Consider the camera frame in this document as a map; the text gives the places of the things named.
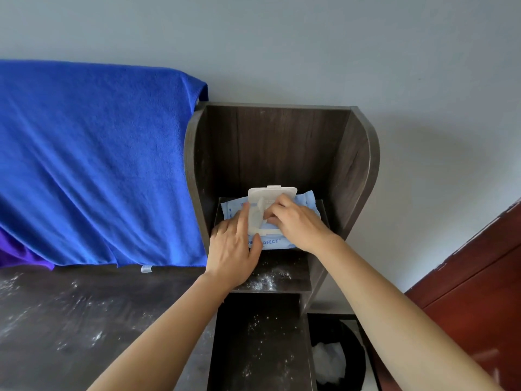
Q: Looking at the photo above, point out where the person's left hand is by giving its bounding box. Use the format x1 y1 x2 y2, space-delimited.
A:
205 203 264 290

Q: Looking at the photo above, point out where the person's right hand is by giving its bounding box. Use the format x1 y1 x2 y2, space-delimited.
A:
263 194 339 255

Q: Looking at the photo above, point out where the blue wet wipes packet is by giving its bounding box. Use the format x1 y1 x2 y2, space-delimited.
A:
221 185 322 251

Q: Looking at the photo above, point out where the white wet wipe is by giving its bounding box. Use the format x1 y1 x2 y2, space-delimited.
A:
247 194 286 237

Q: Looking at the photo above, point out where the person's right forearm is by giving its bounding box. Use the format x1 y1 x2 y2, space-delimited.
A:
313 235 506 391

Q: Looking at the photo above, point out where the person's left forearm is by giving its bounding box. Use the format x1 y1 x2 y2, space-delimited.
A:
87 272 242 391

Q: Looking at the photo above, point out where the dark wooden shelf unit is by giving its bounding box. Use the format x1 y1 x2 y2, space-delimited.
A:
183 102 381 391

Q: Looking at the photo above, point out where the crumpled white tissue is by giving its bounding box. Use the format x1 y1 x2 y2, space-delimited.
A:
311 342 347 386

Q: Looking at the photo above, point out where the black trash bin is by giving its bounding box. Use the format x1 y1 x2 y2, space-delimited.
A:
308 313 367 391

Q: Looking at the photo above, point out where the blue towel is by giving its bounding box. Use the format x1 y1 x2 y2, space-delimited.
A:
0 59 209 268

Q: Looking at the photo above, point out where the red-brown wooden door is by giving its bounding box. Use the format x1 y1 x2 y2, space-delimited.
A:
367 198 521 391

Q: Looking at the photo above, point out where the purple cloth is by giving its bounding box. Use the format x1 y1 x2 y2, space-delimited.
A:
0 227 55 271

